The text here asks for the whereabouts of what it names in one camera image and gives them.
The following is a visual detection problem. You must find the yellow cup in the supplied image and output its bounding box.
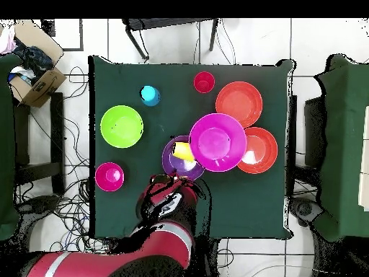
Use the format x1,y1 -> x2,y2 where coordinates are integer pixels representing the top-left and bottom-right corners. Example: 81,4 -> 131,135
172,141 -> 197,162

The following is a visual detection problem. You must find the purple bowl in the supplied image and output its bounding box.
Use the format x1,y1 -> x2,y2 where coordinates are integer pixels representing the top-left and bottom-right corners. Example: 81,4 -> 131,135
161,135 -> 206,182

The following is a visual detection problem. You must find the large pink bowl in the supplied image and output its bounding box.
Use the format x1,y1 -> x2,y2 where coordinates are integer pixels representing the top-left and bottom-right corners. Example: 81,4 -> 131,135
189,113 -> 248,173

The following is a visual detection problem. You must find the light blue cup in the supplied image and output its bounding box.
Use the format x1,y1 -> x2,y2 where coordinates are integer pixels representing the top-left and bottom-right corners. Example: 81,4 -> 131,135
140,85 -> 161,107

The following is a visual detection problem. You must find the green bowl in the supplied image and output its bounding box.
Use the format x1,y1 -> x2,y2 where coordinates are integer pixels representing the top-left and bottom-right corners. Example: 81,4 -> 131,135
99,105 -> 144,149

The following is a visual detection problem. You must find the red cup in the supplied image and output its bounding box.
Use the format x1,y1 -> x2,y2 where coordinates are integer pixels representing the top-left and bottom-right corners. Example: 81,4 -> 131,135
193,71 -> 216,94

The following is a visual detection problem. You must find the orange bowl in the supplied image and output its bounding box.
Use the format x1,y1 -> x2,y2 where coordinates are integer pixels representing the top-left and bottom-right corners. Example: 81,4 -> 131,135
215,81 -> 264,129
236,126 -> 279,175

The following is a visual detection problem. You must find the small crimson bowl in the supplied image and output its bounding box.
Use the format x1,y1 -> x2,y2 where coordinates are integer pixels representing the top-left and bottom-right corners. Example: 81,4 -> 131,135
94,162 -> 125,193

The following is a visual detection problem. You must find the dark green tablecloth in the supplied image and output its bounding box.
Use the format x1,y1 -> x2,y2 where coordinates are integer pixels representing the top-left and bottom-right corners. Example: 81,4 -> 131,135
87,55 -> 295,241

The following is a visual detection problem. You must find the black cabinet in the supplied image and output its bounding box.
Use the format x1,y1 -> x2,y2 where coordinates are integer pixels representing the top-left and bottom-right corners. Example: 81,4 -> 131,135
303,96 -> 326,168

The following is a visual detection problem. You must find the black caster leg with knob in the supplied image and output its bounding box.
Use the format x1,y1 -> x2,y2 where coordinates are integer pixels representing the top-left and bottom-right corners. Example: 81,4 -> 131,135
15,194 -> 63,223
289,195 -> 325,229

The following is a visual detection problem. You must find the cardboard box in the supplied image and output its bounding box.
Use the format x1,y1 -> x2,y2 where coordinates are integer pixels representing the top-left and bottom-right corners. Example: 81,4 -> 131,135
8,19 -> 68,108

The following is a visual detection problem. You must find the green-covered side table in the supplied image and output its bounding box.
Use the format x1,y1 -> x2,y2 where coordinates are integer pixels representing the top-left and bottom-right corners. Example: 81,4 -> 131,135
0,53 -> 22,241
315,53 -> 369,242

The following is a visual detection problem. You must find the tangle of black cables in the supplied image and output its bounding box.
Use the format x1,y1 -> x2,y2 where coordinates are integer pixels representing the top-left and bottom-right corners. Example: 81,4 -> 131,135
17,66 -> 116,255

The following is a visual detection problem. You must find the black bench frame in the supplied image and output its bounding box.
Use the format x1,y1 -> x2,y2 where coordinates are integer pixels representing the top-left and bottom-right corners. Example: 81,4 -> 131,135
12,92 -> 66,195

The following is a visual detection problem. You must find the black metal chair frame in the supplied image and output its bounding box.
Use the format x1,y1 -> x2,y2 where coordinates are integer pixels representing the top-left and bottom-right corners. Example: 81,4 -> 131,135
121,17 -> 220,61

